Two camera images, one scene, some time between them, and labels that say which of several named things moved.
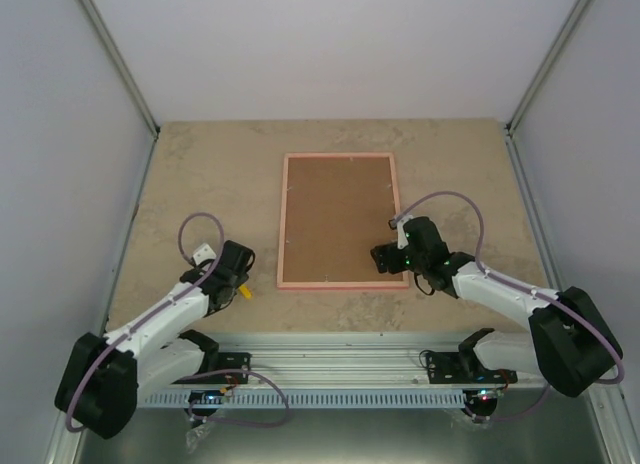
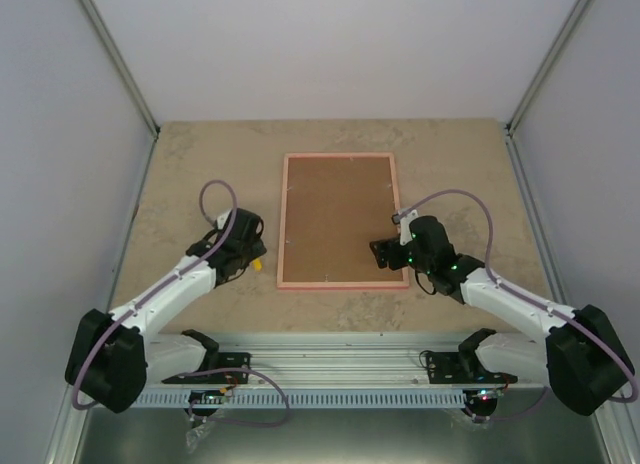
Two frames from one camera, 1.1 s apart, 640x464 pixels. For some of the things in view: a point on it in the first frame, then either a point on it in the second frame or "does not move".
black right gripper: (386, 252) does not move
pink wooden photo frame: (336, 208) does not move
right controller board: (482, 401) does not move
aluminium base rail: (321, 360) does not move
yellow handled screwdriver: (243, 289) → (257, 264)
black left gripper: (240, 280) → (258, 247)
